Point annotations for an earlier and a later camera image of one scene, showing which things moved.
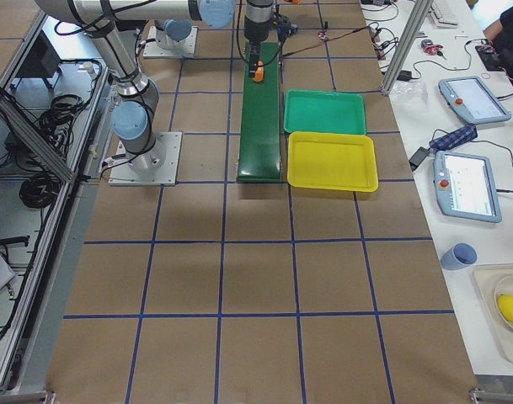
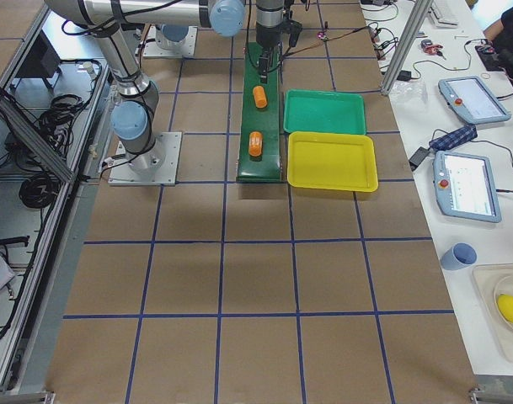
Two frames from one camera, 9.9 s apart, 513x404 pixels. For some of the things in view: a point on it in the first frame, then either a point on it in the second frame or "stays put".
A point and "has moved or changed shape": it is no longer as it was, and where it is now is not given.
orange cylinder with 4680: x=259 y=75 has moved or changed shape
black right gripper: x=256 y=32 -> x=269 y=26
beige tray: x=488 y=276 stays put
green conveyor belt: x=259 y=139 stays put
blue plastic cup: x=460 y=256 stays put
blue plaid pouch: x=461 y=136 stays put
